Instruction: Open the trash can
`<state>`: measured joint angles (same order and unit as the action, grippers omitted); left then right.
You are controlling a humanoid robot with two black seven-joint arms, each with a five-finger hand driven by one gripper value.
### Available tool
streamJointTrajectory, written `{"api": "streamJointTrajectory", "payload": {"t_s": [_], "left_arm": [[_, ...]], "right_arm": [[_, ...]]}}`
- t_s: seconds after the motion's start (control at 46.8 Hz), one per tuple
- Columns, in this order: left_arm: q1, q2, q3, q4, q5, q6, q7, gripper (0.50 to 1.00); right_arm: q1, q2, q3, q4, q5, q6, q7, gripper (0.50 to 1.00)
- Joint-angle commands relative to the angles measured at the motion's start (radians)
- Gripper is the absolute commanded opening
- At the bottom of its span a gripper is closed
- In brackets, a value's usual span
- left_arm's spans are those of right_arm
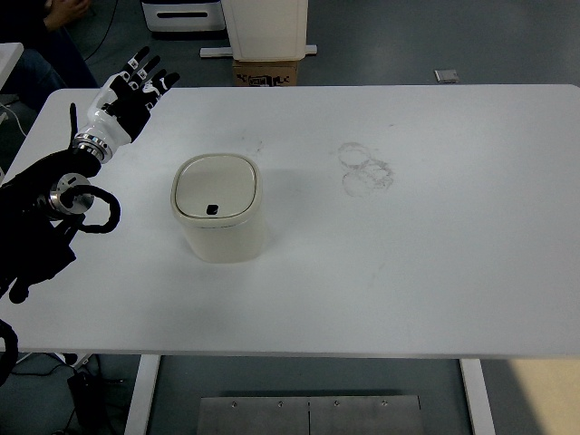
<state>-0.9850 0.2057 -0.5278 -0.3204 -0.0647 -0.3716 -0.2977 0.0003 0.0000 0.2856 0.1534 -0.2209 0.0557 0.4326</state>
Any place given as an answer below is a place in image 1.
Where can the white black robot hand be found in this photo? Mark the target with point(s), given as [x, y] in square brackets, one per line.
[123, 106]

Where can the cream lidded trash can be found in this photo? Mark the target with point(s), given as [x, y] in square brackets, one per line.
[217, 199]

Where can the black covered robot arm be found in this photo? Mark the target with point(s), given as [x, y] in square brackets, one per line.
[37, 251]

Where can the seated person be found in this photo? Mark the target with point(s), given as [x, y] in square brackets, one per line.
[50, 60]

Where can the white appliance with slot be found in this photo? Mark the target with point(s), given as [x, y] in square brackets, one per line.
[183, 16]

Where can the white metal base bar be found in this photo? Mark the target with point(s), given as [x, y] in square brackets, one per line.
[260, 53]

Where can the white side table edge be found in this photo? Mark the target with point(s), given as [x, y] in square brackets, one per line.
[9, 56]

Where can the cardboard box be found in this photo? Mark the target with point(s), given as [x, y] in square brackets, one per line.
[265, 74]

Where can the black device under table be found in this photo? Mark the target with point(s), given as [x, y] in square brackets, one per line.
[88, 400]

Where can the left white table leg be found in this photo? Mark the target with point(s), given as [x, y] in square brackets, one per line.
[143, 394]

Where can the white table leg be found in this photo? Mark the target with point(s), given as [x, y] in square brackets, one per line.
[143, 394]
[480, 415]

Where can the small grey floor plate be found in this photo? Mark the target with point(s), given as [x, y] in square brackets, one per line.
[446, 76]

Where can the metal floor plate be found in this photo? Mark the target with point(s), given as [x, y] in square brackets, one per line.
[400, 414]

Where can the right white table leg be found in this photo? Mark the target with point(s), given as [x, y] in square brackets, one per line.
[480, 415]

